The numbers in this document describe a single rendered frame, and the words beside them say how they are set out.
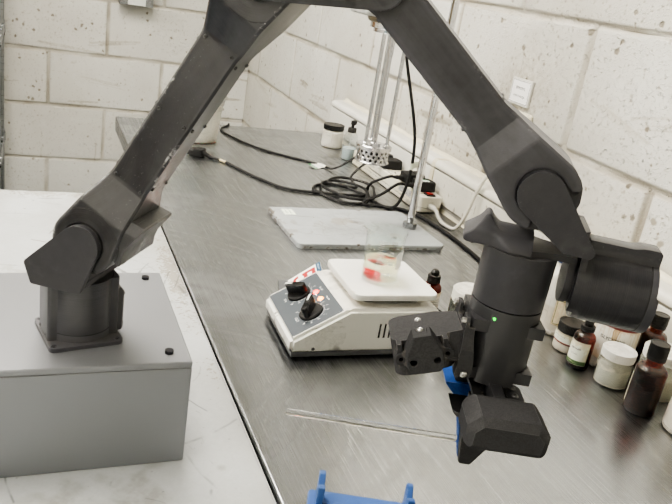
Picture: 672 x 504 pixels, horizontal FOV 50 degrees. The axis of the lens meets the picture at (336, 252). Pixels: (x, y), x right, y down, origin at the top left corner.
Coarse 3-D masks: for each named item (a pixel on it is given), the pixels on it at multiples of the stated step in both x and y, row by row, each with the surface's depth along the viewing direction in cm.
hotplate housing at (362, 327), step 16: (320, 272) 101; (336, 288) 96; (272, 304) 99; (352, 304) 92; (368, 304) 93; (384, 304) 93; (400, 304) 94; (416, 304) 95; (432, 304) 96; (272, 320) 98; (336, 320) 90; (352, 320) 91; (368, 320) 92; (384, 320) 92; (288, 336) 91; (304, 336) 90; (320, 336) 90; (336, 336) 91; (352, 336) 92; (368, 336) 93; (384, 336) 93; (288, 352) 91; (304, 352) 91; (320, 352) 92; (336, 352) 92; (352, 352) 93; (368, 352) 94; (384, 352) 95
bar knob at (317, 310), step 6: (306, 300) 92; (312, 300) 93; (306, 306) 91; (312, 306) 92; (318, 306) 93; (300, 312) 93; (306, 312) 91; (312, 312) 92; (318, 312) 92; (300, 318) 92; (306, 318) 92; (312, 318) 91
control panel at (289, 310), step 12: (312, 276) 100; (312, 288) 98; (324, 288) 97; (276, 300) 98; (288, 300) 97; (300, 300) 96; (324, 300) 94; (336, 300) 93; (288, 312) 95; (324, 312) 92; (336, 312) 91; (288, 324) 92; (300, 324) 91; (312, 324) 90
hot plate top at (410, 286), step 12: (336, 264) 99; (348, 264) 100; (360, 264) 100; (336, 276) 97; (348, 276) 96; (360, 276) 96; (408, 276) 99; (348, 288) 92; (360, 288) 92; (372, 288) 93; (384, 288) 94; (396, 288) 94; (408, 288) 95; (420, 288) 96; (360, 300) 91; (372, 300) 91; (384, 300) 92; (396, 300) 93; (408, 300) 93; (420, 300) 94; (432, 300) 94
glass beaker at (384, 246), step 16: (368, 224) 95; (384, 224) 96; (368, 240) 94; (384, 240) 92; (400, 240) 93; (368, 256) 94; (384, 256) 93; (400, 256) 94; (368, 272) 94; (384, 272) 94
